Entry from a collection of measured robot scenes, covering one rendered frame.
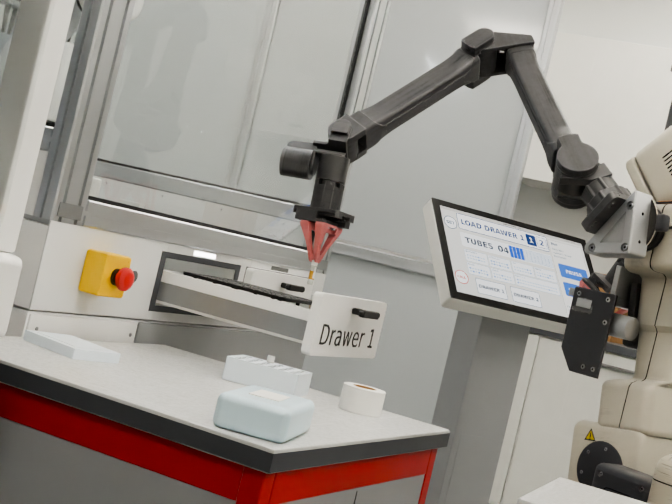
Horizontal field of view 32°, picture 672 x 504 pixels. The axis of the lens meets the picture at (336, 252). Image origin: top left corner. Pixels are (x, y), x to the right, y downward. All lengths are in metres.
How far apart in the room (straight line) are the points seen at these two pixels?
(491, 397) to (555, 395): 1.98
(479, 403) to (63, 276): 1.44
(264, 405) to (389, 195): 2.58
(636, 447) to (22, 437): 1.11
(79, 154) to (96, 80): 0.12
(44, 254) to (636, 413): 1.08
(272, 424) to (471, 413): 1.70
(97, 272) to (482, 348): 1.36
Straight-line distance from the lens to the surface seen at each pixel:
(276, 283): 2.51
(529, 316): 2.98
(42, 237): 1.89
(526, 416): 5.09
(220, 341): 2.40
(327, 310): 2.01
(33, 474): 1.58
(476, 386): 3.06
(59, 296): 1.94
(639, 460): 2.18
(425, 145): 3.93
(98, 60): 1.92
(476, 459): 3.11
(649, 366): 2.23
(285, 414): 1.40
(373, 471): 1.70
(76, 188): 1.92
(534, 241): 3.16
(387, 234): 3.93
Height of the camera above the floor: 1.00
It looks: level
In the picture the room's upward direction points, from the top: 13 degrees clockwise
